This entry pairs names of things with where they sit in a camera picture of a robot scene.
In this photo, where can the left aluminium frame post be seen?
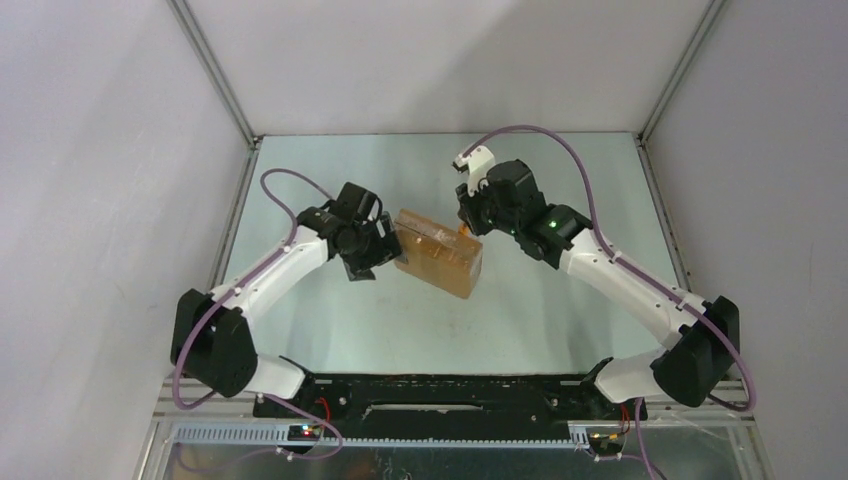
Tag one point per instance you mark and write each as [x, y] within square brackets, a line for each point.
[199, 42]

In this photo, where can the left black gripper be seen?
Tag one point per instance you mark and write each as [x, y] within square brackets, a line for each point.
[360, 268]

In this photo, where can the controller board with leds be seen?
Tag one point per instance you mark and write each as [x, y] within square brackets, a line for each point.
[304, 433]
[606, 446]

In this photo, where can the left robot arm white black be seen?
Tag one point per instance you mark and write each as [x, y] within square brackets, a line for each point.
[215, 332]

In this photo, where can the right controller board with leds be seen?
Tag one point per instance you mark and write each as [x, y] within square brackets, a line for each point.
[606, 446]

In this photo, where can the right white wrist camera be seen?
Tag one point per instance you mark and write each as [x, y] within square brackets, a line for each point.
[476, 164]

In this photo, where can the left controller board with leds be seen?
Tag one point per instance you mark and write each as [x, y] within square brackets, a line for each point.
[304, 433]

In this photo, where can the grey slotted cable duct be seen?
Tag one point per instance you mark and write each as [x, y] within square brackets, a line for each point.
[275, 435]

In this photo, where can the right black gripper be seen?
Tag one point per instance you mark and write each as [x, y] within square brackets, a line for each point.
[468, 206]

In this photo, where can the aluminium frame post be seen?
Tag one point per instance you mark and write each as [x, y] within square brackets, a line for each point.
[199, 42]
[703, 29]

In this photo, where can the right aluminium frame post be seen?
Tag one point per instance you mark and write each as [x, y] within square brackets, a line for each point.
[703, 29]

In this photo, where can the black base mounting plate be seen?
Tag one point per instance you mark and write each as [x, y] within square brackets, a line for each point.
[459, 407]

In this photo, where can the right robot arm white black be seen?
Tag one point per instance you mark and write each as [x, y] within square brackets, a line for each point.
[691, 359]

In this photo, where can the brown cardboard express box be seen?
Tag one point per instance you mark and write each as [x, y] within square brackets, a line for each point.
[441, 256]

